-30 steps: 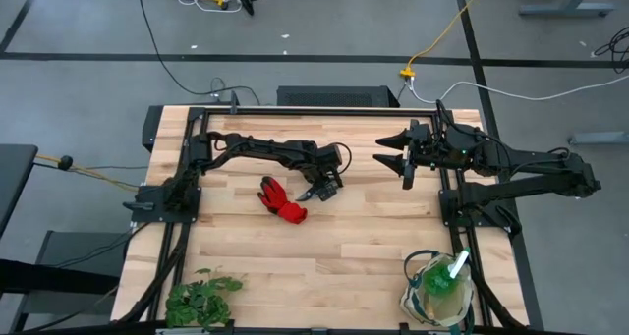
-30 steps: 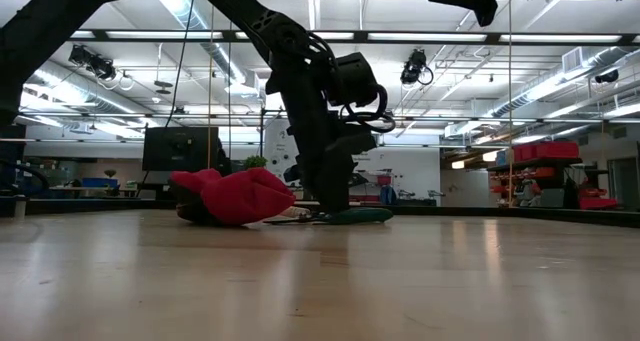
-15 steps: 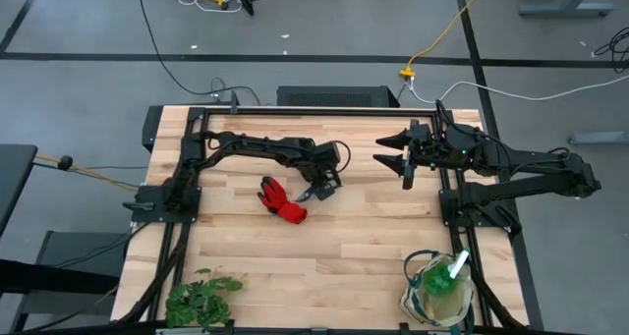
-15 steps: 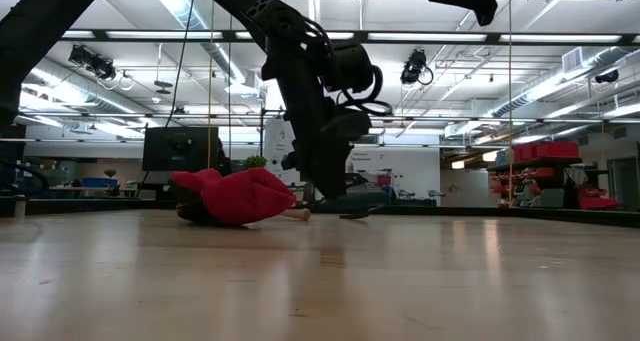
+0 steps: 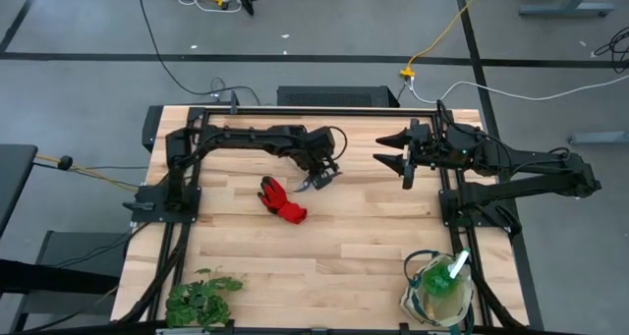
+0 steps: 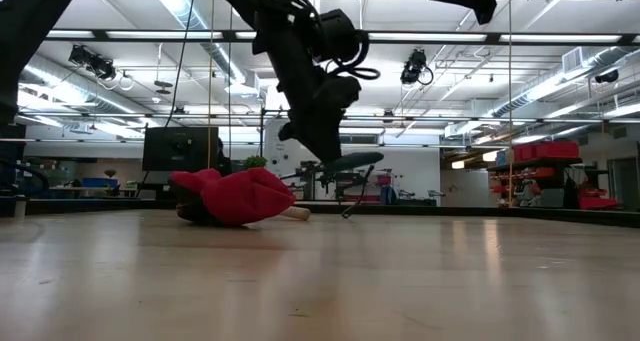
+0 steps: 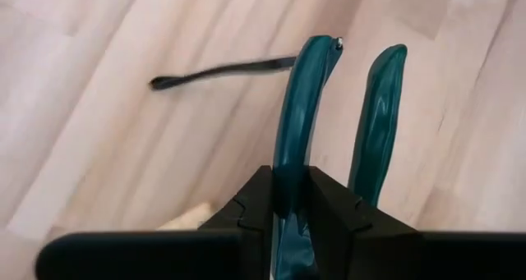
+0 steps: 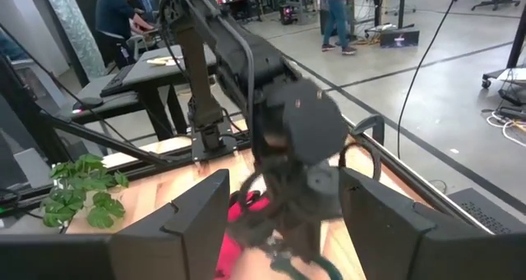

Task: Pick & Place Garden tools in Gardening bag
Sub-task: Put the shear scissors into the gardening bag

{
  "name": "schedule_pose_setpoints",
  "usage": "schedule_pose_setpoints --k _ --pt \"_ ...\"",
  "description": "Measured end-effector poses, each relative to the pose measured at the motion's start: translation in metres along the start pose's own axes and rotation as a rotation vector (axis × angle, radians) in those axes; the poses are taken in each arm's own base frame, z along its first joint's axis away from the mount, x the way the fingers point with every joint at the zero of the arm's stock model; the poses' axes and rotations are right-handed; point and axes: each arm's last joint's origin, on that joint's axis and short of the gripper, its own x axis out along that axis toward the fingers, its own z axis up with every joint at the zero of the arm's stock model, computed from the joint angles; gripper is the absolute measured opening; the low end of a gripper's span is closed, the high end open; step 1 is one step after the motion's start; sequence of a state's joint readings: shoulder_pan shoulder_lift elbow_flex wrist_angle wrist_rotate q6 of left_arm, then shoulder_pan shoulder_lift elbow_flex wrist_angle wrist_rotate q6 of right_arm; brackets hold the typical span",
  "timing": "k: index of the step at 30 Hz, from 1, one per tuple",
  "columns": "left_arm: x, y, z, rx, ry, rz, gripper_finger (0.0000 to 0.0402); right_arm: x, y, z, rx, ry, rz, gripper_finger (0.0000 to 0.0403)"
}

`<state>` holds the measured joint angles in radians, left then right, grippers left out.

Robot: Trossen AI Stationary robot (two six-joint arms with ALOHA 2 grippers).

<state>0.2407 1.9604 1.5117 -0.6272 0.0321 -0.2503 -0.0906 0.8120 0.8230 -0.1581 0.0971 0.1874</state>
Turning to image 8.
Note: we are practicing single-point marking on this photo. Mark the red gardening glove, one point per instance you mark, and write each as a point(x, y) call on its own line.
point(228, 255)

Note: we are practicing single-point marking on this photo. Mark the silver patterned curtain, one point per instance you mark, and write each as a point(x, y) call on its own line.
point(74, 25)

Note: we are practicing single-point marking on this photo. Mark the dark office desk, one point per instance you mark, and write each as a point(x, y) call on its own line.
point(172, 66)

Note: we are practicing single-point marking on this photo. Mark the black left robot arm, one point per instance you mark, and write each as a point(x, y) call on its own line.
point(246, 58)

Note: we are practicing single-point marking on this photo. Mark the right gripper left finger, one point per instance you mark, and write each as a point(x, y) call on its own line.
point(185, 239)

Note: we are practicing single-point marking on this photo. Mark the black clamp mount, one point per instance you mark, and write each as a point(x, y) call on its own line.
point(372, 124)

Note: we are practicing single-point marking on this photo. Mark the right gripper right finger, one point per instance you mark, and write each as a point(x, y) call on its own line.
point(390, 239)

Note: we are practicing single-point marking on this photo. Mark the black computer mouse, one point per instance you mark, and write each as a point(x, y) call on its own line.
point(87, 103)

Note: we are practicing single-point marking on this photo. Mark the black perforated computer tower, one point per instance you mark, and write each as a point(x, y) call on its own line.
point(485, 214)

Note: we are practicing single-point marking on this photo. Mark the black lit computer tower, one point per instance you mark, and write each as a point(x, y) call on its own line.
point(287, 15)

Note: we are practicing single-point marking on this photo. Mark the person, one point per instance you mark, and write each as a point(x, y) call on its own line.
point(113, 21)
point(337, 17)

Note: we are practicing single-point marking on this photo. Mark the green artificial plant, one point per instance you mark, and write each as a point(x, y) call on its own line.
point(82, 185)

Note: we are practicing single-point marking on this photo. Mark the black stand leg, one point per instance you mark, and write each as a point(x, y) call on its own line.
point(515, 46)

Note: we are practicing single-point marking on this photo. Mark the black keyboard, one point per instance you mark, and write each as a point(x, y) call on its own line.
point(117, 81)

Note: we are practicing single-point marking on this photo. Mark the black equipment case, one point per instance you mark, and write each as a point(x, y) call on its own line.
point(400, 38)

